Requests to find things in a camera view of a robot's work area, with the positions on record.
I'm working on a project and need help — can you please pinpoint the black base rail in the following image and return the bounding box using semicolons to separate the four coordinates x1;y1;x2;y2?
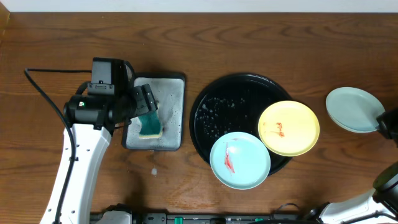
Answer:
89;203;311;224

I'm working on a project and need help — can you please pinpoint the green yellow sponge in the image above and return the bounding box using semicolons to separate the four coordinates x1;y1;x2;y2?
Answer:
138;110;163;139

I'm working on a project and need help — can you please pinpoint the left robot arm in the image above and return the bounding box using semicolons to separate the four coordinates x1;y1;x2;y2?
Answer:
41;57;157;223

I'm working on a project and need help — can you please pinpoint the black round serving tray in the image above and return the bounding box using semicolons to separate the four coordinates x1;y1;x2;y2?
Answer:
189;73;292;164

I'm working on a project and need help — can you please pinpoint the light blue plate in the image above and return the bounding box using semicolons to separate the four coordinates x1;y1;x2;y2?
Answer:
210;132;271;190
325;87;386;133

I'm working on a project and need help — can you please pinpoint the rectangular metal soap tray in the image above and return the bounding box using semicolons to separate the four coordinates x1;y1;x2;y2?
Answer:
122;73;185;151

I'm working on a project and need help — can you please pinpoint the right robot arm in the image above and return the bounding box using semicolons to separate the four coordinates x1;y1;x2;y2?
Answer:
303;163;397;223

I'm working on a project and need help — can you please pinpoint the yellow plate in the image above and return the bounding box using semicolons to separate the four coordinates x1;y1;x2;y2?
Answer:
257;101;320;157

